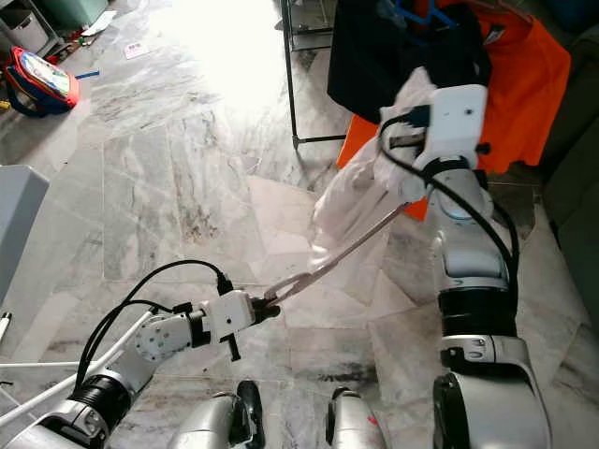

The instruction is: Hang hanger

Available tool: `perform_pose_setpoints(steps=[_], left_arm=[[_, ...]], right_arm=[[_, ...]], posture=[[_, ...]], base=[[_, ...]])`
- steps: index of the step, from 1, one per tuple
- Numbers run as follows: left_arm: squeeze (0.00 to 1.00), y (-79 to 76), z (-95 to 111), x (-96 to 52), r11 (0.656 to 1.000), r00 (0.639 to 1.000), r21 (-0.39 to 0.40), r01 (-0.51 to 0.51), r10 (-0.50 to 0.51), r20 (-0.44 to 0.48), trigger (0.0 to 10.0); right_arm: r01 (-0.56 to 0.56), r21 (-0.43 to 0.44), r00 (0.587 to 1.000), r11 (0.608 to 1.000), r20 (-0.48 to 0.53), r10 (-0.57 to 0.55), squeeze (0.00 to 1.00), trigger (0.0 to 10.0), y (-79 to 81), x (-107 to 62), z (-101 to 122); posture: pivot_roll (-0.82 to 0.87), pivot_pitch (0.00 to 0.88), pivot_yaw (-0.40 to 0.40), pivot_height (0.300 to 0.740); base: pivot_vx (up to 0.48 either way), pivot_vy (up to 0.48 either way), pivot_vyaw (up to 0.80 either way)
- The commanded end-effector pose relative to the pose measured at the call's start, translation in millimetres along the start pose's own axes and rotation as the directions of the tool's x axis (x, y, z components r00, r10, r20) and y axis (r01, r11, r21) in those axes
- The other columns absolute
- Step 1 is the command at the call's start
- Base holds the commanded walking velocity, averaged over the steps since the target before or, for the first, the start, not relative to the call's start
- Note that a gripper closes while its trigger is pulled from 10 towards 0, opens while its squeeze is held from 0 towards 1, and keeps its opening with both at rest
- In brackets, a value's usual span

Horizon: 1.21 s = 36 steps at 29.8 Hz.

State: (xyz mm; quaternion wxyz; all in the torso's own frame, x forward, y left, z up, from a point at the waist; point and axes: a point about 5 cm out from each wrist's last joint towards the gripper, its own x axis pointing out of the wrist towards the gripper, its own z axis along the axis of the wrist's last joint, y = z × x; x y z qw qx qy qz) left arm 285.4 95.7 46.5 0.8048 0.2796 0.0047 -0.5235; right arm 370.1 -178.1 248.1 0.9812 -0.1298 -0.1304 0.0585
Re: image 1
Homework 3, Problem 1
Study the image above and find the white shirt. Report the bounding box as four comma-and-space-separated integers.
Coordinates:
311, 67, 439, 270

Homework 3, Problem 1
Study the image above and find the blue clothes hanger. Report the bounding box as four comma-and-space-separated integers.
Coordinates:
393, 0, 478, 27

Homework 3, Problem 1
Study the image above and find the silver robot left leg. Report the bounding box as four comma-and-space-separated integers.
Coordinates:
168, 379, 268, 449

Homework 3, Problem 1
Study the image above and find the silver robot leg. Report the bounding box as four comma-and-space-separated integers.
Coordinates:
326, 385, 389, 449
168, 379, 268, 449

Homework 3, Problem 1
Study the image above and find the black garment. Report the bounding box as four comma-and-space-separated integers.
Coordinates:
328, 0, 492, 123

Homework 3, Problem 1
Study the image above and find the orange t-shirt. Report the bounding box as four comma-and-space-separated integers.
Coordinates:
335, 0, 572, 221

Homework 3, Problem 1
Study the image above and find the black metal clothes rack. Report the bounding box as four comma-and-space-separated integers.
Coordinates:
281, 0, 347, 149

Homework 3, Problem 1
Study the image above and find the silver robot right leg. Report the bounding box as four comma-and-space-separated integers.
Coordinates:
326, 385, 389, 449

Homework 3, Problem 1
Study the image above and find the red and blue backpack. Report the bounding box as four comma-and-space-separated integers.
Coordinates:
5, 47, 80, 118

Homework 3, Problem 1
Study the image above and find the grey plastic drawer unit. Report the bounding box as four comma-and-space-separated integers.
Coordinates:
0, 0, 62, 57

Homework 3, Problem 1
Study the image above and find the blue suitcase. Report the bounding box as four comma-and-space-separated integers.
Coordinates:
552, 0, 599, 34

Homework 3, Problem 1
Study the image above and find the green cabinet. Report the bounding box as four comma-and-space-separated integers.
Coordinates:
47, 0, 109, 29

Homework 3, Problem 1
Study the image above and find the white paper sheet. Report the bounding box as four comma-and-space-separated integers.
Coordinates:
81, 11, 115, 36

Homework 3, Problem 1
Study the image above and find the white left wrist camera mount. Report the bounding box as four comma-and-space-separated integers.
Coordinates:
204, 290, 256, 342

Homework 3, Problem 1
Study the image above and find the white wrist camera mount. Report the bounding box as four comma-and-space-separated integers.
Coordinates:
416, 84, 489, 169
204, 290, 256, 342

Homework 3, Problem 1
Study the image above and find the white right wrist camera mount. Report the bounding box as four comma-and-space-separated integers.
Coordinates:
416, 84, 489, 169

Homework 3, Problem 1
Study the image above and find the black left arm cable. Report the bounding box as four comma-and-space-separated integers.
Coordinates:
77, 299, 193, 389
75, 259, 235, 389

